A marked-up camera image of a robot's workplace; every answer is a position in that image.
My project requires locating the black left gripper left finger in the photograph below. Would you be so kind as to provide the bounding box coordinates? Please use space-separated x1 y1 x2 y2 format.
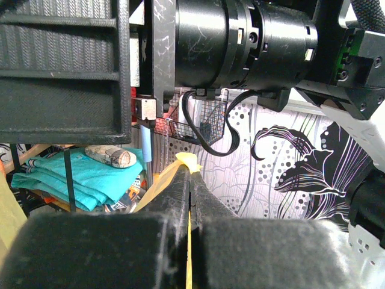
0 165 192 289

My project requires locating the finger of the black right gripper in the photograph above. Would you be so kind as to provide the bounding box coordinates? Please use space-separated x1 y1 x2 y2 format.
1 1 131 145

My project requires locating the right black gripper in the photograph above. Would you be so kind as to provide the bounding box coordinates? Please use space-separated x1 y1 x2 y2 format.
137 1 318 117

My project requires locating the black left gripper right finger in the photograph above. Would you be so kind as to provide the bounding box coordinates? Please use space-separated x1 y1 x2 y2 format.
190 173 361 288

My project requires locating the yellow trash bag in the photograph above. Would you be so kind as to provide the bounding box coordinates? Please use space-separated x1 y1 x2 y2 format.
0 152 203 289

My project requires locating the teal folded cloth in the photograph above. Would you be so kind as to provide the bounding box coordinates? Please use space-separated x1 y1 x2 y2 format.
11 147 145 211

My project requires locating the grey patterned pouch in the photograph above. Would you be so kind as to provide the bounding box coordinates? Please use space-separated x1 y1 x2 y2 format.
85 145 137 169

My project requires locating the black wire basket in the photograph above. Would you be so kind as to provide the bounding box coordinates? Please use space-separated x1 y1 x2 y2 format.
155 89 228 145

